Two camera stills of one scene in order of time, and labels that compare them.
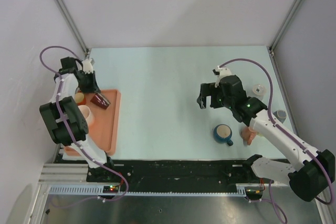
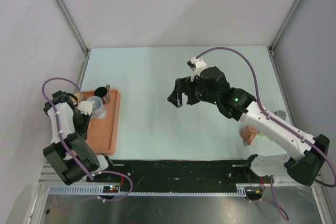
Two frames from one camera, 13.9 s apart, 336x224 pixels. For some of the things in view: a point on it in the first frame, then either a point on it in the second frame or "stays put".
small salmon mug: (248, 134) stays put
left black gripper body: (87, 85) -> (80, 121)
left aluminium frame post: (64, 12) stays put
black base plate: (172, 171) stays put
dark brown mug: (100, 100) -> (104, 93)
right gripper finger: (201, 99) -> (176, 98)
